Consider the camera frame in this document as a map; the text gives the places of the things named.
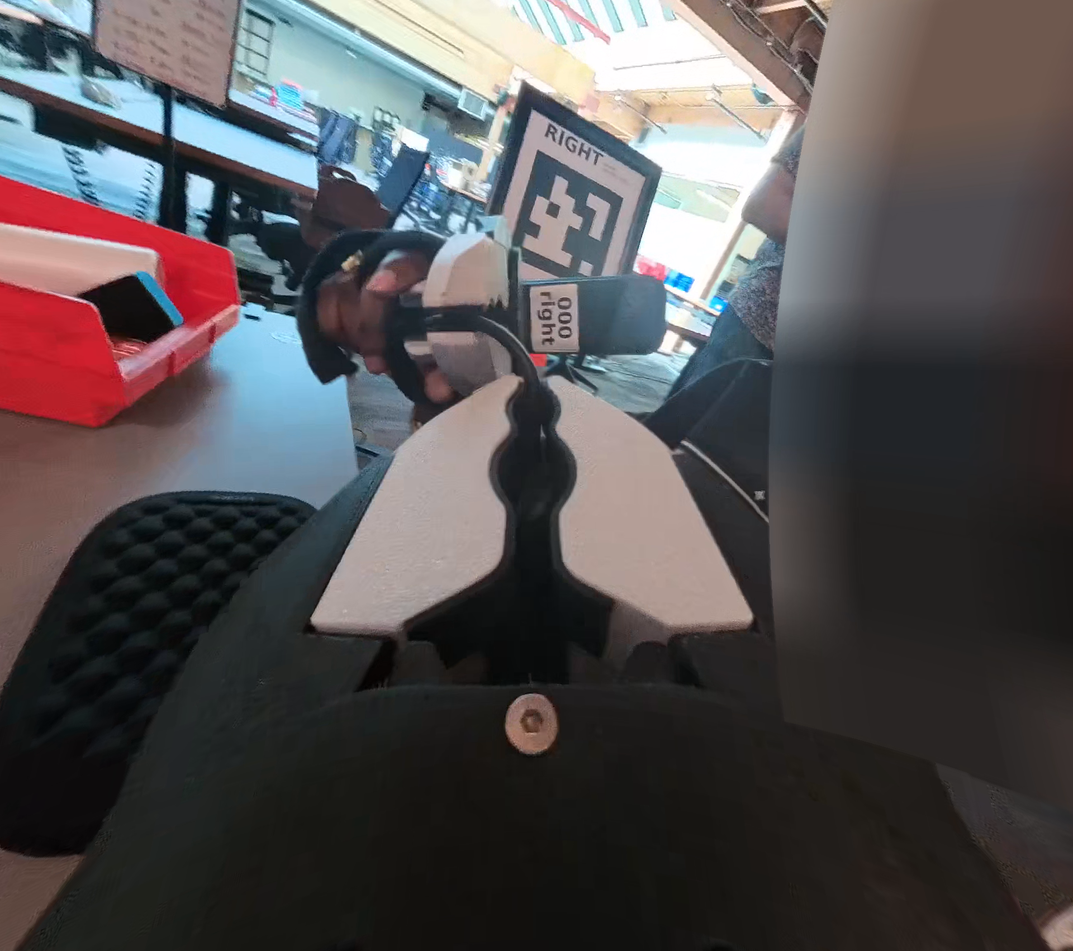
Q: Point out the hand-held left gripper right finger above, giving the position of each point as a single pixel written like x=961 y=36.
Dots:
x=654 y=532

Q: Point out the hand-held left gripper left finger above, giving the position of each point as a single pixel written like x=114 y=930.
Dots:
x=419 y=532

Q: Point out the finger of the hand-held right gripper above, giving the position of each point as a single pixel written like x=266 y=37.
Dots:
x=469 y=272
x=474 y=360

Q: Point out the black looped object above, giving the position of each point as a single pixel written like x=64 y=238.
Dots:
x=520 y=356

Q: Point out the blue and black foam block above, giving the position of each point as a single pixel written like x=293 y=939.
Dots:
x=126 y=306

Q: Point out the red plastic bin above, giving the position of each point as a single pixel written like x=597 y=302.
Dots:
x=50 y=373

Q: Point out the white bottle with black cap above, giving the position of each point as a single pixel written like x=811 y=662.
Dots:
x=50 y=255

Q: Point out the small crumpled grey object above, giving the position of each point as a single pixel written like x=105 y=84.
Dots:
x=99 y=92

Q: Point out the person's right hand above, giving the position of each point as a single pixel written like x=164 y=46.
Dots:
x=352 y=314

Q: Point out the tag poster on black stand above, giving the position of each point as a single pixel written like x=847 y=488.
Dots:
x=578 y=205

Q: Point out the black office chair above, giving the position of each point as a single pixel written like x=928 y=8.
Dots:
x=402 y=180

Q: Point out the brown office chair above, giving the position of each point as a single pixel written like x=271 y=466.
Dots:
x=352 y=201

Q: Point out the wooden office desk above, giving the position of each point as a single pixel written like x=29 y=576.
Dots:
x=251 y=159

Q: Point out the whiteboard on black stand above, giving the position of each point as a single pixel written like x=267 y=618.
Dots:
x=168 y=4

